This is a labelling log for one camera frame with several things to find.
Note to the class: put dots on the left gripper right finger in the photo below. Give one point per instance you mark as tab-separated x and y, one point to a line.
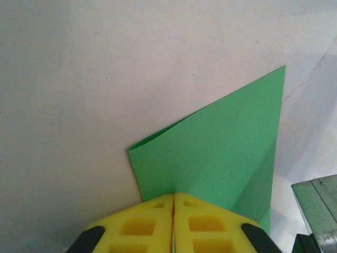
210	229

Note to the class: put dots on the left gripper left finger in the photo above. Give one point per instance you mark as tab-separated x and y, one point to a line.
137	229

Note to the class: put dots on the green square paper sheet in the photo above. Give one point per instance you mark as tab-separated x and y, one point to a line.
223	147

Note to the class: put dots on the aluminium table side rail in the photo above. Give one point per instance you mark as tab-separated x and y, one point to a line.
321	210

